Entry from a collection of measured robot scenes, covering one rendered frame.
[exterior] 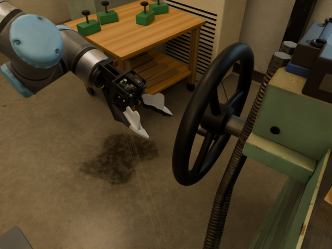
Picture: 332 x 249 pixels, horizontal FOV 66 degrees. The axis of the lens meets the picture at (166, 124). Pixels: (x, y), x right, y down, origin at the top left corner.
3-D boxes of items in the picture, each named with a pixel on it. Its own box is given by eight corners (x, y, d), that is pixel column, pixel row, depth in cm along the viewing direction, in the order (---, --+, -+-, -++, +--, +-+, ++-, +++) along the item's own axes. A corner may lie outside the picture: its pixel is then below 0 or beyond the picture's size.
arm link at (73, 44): (42, 58, 71) (71, 42, 76) (74, 85, 69) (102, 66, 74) (34, 32, 63) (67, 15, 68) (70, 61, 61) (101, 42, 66)
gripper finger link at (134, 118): (142, 131, 56) (124, 100, 60) (137, 144, 61) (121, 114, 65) (154, 127, 58) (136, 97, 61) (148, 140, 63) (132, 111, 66)
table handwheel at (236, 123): (238, 0, 41) (141, 152, 34) (383, 30, 33) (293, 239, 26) (238, 93, 67) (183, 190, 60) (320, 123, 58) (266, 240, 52)
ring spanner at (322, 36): (325, 19, 36) (326, 16, 36) (340, 22, 36) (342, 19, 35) (308, 46, 30) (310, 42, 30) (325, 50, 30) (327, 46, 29)
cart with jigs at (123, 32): (148, 62, 222) (144, -19, 178) (198, 90, 193) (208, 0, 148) (82, 94, 189) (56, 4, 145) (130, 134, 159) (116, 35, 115)
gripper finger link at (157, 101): (177, 105, 63) (142, 92, 63) (170, 118, 68) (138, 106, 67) (180, 97, 65) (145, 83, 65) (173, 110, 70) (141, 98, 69)
